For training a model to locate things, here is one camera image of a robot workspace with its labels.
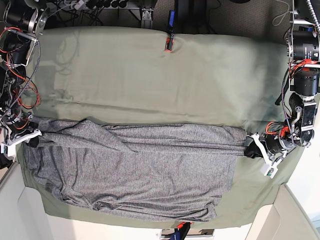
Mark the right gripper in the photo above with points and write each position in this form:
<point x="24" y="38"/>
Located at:
<point x="19" y="126"/>

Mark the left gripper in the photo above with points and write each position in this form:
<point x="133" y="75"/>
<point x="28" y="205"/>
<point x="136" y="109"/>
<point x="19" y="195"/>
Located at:
<point x="274" y="144"/>

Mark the grey heathered T-shirt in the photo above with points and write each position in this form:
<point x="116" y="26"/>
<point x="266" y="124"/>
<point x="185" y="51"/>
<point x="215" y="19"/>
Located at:
<point x="155" y="172"/>

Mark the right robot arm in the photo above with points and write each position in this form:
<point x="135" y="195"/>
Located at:
<point x="24" y="22"/>

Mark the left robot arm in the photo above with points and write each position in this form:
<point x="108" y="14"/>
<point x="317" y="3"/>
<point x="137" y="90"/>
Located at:
<point x="300" y="85"/>

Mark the red black bottom clamp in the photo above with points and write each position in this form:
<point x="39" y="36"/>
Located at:
<point x="180" y="232"/>

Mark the red black clamp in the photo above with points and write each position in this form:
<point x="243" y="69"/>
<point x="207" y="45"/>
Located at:
<point x="169" y="43"/>
<point x="180" y="232"/>

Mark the green table cloth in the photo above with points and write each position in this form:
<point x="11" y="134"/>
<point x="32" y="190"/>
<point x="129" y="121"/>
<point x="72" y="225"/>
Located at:
<point x="124" y="75"/>

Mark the red black top clamp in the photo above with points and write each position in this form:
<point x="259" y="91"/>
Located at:
<point x="169" y="43"/>

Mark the white power strip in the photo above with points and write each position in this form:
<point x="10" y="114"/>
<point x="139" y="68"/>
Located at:
<point x="74" y="4"/>

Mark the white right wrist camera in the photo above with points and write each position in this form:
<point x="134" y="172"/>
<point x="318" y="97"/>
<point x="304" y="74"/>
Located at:
<point x="9" y="148"/>

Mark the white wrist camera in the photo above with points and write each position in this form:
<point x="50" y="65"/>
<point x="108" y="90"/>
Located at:
<point x="9" y="148"/>
<point x="270" y="167"/>

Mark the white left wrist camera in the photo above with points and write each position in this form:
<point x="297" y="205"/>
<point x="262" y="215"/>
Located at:
<point x="270" y="167"/>

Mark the blue clamp handle top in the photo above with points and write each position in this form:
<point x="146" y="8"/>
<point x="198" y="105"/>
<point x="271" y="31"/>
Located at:
<point x="170" y="24"/>

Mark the grey metal table bracket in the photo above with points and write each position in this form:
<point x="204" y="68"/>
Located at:
<point x="146" y="21"/>

